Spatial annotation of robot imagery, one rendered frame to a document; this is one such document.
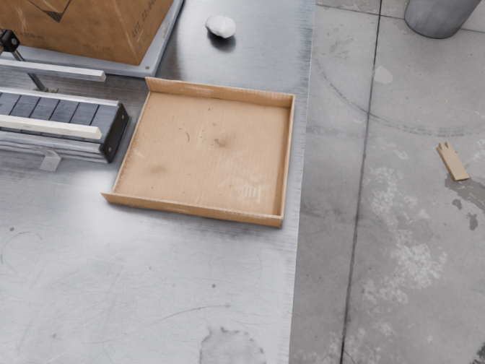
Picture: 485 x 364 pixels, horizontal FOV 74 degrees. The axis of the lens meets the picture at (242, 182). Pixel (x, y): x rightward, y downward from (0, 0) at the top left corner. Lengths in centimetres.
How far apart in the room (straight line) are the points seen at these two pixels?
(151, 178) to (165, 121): 13
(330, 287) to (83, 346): 104
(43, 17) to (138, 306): 57
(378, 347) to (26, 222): 122
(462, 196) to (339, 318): 82
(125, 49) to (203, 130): 23
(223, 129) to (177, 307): 33
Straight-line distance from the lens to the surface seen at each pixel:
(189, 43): 82
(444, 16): 236
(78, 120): 66
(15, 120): 66
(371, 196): 160
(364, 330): 143
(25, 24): 85
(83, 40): 79
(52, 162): 69
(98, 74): 60
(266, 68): 76
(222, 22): 82
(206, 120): 66
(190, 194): 57
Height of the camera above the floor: 135
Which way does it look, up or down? 62 degrees down
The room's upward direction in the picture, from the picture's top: straight up
